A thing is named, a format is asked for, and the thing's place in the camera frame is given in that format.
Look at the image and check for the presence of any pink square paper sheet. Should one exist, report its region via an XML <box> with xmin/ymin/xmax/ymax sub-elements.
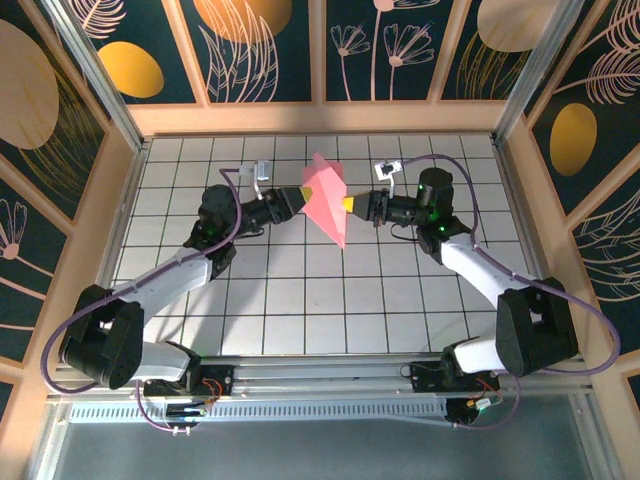
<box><xmin>301</xmin><ymin>152</ymin><xmax>349</xmax><ymax>249</ymax></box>

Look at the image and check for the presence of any cream circle yellow lines panel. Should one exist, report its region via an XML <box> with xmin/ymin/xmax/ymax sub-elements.
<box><xmin>436</xmin><ymin>0</ymin><xmax>549</xmax><ymax>104</ymax></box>

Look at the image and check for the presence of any orange oval white fern panel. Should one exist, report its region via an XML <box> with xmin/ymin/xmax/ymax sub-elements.
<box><xmin>519</xmin><ymin>0</ymin><xmax>640</xmax><ymax>219</ymax></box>

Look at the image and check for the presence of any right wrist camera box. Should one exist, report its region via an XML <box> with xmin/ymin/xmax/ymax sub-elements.
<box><xmin>374</xmin><ymin>159</ymin><xmax>405</xmax><ymax>199</ymax></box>

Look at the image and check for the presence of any aluminium side rail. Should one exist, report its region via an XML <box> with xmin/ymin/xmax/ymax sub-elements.
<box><xmin>493</xmin><ymin>141</ymin><xmax>571</xmax><ymax>357</ymax></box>
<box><xmin>77</xmin><ymin>143</ymin><xmax>151</xmax><ymax>362</ymax></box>

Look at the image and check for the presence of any white flowers wall panel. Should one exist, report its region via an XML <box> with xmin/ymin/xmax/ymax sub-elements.
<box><xmin>319</xmin><ymin>0</ymin><xmax>459</xmax><ymax>105</ymax></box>

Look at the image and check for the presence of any orange circle leaves wall panel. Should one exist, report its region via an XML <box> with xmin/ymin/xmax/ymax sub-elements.
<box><xmin>167</xmin><ymin>0</ymin><xmax>320</xmax><ymax>106</ymax></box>

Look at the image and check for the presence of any aluminium corner post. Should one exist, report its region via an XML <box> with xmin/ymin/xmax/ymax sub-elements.
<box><xmin>39</xmin><ymin>0</ymin><xmax>151</xmax><ymax>151</ymax></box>
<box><xmin>492</xmin><ymin>0</ymin><xmax>586</xmax><ymax>146</ymax></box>

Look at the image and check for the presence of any orange oval feather wall panel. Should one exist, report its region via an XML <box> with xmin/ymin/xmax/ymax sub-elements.
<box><xmin>64</xmin><ymin>0</ymin><xmax>210</xmax><ymax>107</ymax></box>

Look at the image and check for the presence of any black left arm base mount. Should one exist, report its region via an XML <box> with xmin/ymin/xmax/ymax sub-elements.
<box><xmin>142</xmin><ymin>362</ymin><xmax>236</xmax><ymax>401</ymax></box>

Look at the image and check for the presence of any aluminium frame cross rail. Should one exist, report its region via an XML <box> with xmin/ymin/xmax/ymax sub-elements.
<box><xmin>47</xmin><ymin>352</ymin><xmax>599</xmax><ymax>407</ymax></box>

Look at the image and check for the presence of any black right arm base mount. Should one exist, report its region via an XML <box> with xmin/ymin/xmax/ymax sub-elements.
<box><xmin>408</xmin><ymin>360</ymin><xmax>501</xmax><ymax>394</ymax></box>

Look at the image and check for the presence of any white leaves wall panel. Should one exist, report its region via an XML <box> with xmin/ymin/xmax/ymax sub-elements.
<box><xmin>564</xmin><ymin>167</ymin><xmax>640</xmax><ymax>359</ymax></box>

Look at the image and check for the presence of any single white flower wall panel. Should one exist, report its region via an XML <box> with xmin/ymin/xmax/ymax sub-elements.
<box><xmin>0</xmin><ymin>152</ymin><xmax>76</xmax><ymax>371</ymax></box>

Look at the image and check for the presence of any grey slotted cable duct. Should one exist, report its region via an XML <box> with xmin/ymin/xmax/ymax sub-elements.
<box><xmin>67</xmin><ymin>402</ymin><xmax>451</xmax><ymax>427</ymax></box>

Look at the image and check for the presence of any large cream circle wall panel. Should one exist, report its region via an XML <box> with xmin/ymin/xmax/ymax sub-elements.
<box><xmin>0</xmin><ymin>19</ymin><xmax>111</xmax><ymax>234</ymax></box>

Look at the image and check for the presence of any small dark wall panel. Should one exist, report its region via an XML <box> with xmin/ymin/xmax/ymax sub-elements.
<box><xmin>623</xmin><ymin>368</ymin><xmax>640</xmax><ymax>416</ymax></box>
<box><xmin>0</xmin><ymin>379</ymin><xmax>17</xmax><ymax>429</ymax></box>

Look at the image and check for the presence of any aluminium frame post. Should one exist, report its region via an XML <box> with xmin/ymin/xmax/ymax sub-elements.
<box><xmin>28</xmin><ymin>403</ymin><xmax>72</xmax><ymax>480</ymax></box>
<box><xmin>574</xmin><ymin>394</ymin><xmax>620</xmax><ymax>480</ymax></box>

